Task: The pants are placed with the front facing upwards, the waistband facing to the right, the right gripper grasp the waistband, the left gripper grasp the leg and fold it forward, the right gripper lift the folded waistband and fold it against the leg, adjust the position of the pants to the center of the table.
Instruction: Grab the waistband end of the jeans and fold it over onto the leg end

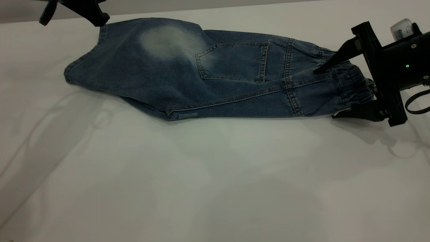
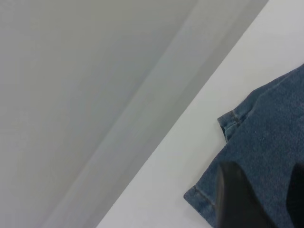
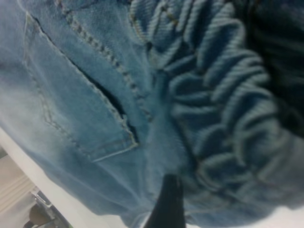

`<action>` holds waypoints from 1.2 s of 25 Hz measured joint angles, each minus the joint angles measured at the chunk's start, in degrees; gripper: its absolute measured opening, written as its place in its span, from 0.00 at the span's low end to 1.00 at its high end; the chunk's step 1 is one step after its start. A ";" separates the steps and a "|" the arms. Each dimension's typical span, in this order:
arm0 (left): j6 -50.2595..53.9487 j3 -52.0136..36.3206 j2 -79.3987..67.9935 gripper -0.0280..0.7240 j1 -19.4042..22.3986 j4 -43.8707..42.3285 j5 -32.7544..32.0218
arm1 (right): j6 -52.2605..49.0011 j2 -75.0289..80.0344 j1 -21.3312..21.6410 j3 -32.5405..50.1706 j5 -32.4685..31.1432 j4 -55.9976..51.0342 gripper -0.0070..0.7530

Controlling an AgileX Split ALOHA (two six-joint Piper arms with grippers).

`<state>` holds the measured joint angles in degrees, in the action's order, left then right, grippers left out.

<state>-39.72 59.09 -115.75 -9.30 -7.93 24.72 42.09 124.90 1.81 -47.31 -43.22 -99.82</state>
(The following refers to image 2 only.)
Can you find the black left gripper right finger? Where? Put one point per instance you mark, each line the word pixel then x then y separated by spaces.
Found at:
pixel 298 197

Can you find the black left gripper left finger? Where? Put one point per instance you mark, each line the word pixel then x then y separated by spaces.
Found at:
pixel 235 202

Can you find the blue denim shorts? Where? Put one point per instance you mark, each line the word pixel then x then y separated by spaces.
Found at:
pixel 261 130

